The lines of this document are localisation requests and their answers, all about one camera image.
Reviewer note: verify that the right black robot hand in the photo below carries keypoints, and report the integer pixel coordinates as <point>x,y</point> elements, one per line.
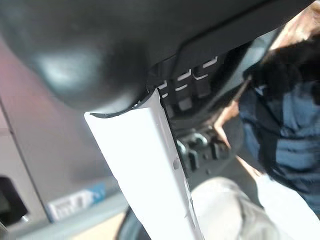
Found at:
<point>112,37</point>

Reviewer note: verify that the black garment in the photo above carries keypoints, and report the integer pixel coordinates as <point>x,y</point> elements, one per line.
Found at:
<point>282,70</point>

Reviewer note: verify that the blue garment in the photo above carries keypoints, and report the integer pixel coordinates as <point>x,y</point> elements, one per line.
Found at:
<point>295,140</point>

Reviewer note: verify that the blue white energy label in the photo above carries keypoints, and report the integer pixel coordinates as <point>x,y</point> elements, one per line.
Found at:
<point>75,202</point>

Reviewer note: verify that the wicker laundry basket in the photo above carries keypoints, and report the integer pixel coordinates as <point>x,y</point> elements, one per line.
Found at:
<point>295,25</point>

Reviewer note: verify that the round glass washer door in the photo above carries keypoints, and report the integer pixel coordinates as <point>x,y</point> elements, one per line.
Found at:
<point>128,226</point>

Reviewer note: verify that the white garment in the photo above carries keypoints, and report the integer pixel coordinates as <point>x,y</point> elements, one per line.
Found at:
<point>237,212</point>

